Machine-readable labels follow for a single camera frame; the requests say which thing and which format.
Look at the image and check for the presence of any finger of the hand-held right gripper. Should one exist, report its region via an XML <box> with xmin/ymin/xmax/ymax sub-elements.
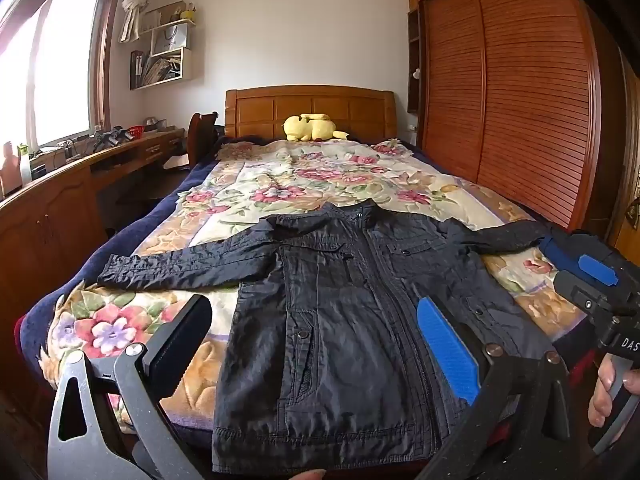
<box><xmin>539</xmin><ymin>234</ymin><xmax>581</xmax><ymax>281</ymax></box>
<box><xmin>565</xmin><ymin>230</ymin><xmax>640</xmax><ymax>288</ymax></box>

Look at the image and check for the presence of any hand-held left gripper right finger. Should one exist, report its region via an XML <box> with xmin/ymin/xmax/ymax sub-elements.
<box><xmin>415</xmin><ymin>295</ymin><xmax>574</xmax><ymax>480</ymax></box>

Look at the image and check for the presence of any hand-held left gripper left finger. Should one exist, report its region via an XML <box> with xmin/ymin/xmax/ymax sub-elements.
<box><xmin>46</xmin><ymin>294</ymin><xmax>214</xmax><ymax>480</ymax></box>

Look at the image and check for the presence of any black jacket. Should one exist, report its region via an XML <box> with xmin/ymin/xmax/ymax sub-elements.
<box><xmin>96</xmin><ymin>199</ymin><xmax>561</xmax><ymax>475</ymax></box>

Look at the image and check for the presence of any person's right hand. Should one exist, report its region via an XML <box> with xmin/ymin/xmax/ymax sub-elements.
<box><xmin>588</xmin><ymin>359</ymin><xmax>640</xmax><ymax>427</ymax></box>

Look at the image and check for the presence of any wooden door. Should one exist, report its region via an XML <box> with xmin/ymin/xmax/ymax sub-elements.
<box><xmin>607</xmin><ymin>50</ymin><xmax>640</xmax><ymax>266</ymax></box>

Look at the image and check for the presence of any wooden desk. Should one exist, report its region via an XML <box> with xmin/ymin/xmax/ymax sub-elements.
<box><xmin>0</xmin><ymin>127</ymin><xmax>187</xmax><ymax>401</ymax></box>

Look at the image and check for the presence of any wooden slatted wardrobe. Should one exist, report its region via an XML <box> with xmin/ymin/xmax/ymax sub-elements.
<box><xmin>405</xmin><ymin>0</ymin><xmax>626</xmax><ymax>241</ymax></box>

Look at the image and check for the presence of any floral blanket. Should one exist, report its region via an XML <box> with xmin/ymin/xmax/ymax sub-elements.
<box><xmin>42</xmin><ymin>137</ymin><xmax>591</xmax><ymax>441</ymax></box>

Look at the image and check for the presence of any wooden chair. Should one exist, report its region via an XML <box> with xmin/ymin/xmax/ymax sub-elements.
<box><xmin>187</xmin><ymin>111</ymin><xmax>221</xmax><ymax>171</ymax></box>

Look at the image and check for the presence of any wooden bed headboard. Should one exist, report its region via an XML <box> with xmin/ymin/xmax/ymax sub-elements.
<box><xmin>224</xmin><ymin>85</ymin><xmax>398</xmax><ymax>142</ymax></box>

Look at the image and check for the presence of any orange bottle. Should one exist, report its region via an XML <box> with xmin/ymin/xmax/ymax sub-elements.
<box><xmin>0</xmin><ymin>141</ymin><xmax>22</xmax><ymax>197</ymax></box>

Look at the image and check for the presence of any yellow plush toy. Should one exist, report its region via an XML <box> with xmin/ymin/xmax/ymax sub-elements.
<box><xmin>282</xmin><ymin>112</ymin><xmax>350</xmax><ymax>142</ymax></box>

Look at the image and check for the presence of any row of books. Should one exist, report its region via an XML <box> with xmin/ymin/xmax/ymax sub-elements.
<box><xmin>131</xmin><ymin>50</ymin><xmax>182</xmax><ymax>88</ymax></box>

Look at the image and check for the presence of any window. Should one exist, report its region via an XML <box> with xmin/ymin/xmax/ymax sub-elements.
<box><xmin>0</xmin><ymin>0</ymin><xmax>110</xmax><ymax>151</ymax></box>

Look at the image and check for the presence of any white paper bag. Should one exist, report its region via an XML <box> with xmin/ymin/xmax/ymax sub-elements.
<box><xmin>150</xmin><ymin>22</ymin><xmax>190</xmax><ymax>57</ymax></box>

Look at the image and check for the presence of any tied white curtain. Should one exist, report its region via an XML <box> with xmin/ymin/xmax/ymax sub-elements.
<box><xmin>118</xmin><ymin>0</ymin><xmax>166</xmax><ymax>43</ymax></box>

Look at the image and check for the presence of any white wall shelf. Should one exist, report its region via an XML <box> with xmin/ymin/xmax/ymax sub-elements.
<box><xmin>129</xmin><ymin>2</ymin><xmax>195</xmax><ymax>92</ymax></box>

